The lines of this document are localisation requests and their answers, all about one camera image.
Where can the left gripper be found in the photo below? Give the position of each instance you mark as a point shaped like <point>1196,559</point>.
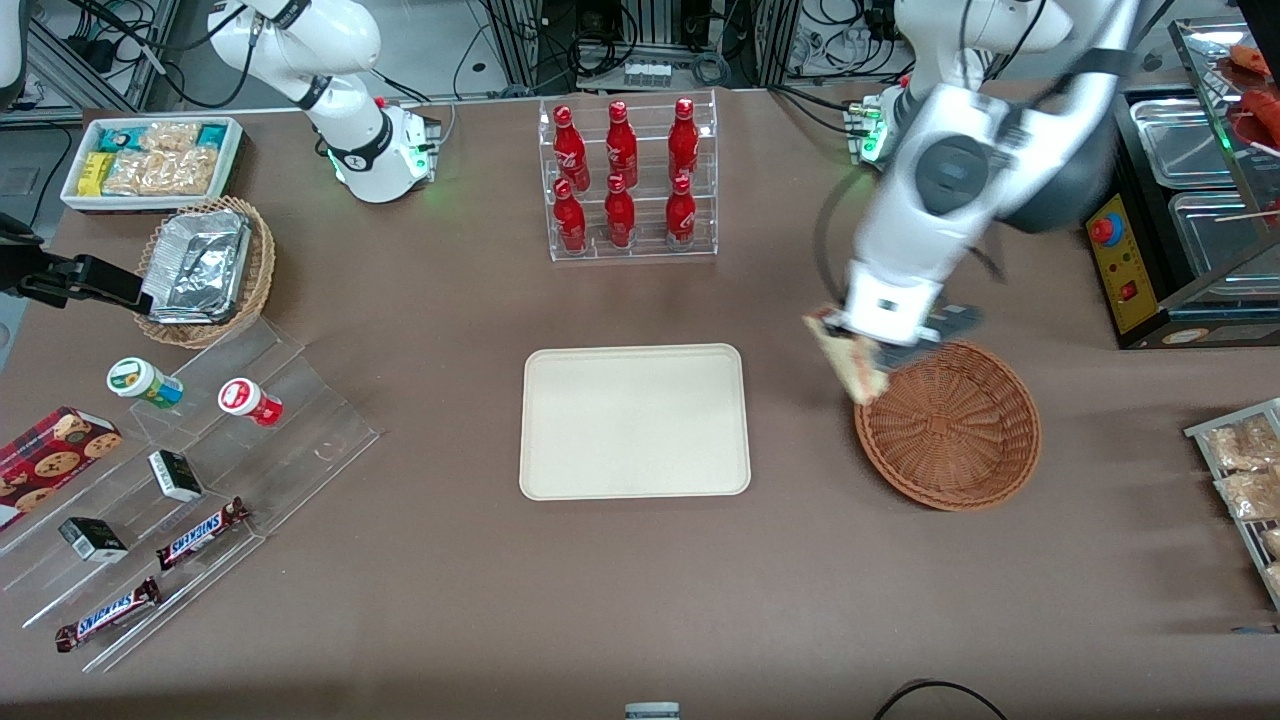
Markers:
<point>899,354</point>

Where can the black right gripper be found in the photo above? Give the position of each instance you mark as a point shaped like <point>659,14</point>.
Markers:
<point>45,277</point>

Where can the triangular sandwich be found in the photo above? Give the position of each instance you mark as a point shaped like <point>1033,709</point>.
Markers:
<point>855,370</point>

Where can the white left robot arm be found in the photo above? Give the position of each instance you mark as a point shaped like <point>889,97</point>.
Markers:
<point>950,170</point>

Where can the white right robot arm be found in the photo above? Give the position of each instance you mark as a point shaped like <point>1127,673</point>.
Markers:
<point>370,150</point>

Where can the brown round wicker basket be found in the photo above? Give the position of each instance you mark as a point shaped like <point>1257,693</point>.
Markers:
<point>950,430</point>

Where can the tan wicker basket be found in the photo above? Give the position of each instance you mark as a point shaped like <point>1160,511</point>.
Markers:
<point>262,270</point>

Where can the cream rectangular tray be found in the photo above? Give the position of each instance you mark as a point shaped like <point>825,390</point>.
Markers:
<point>635,422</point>

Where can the grey snack tray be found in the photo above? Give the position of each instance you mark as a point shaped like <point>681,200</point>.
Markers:
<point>1200,432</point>

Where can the silver foil pack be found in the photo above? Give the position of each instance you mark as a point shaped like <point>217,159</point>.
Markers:
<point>215,228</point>
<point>195,285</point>

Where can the white rectangular snack bin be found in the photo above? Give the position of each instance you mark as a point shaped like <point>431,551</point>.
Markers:
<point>75,200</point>

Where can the green lidded cup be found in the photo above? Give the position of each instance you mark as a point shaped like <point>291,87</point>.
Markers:
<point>140,380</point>

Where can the yellow snack pack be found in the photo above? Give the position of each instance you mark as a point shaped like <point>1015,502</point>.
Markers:
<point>94,173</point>

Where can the clear bag of crackers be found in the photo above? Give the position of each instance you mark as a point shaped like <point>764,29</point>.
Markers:
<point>160,172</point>

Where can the teal snack pack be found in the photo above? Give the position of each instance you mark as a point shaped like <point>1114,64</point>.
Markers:
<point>120,138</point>

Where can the red lidded cup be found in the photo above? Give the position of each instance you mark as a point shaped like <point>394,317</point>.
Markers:
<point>245,400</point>

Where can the red cookie box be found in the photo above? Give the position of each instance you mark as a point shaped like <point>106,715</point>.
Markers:
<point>50,460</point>

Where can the small black box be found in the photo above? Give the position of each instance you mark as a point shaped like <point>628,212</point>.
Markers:
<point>175,475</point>
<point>92,540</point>

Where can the red cola bottle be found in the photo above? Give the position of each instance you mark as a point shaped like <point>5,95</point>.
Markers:
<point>680,213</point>
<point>619,215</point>
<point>569,220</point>
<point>621,148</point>
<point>570,155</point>
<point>683,142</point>

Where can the clear acrylic bottle rack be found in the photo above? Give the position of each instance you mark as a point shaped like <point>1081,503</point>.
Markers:
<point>650,250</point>

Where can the clear acrylic step display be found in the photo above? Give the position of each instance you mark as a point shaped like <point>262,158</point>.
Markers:
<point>300,440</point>

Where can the black food warmer machine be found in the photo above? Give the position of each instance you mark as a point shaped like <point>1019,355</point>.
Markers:
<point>1130,290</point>

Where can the snickers bar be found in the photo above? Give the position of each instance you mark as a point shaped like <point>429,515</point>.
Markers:
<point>200,535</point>
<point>108,615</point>

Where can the white power strip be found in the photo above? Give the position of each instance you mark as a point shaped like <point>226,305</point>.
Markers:
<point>648,74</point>

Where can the steel warmer pan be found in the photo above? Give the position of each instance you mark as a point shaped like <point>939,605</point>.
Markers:
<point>1180,140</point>
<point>1210,235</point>

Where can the clear bag of pastry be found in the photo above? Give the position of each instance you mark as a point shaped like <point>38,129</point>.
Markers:
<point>1250,495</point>
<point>1272,543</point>
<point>1245,445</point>

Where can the small grey box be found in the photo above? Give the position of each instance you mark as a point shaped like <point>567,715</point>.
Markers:
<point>652,712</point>

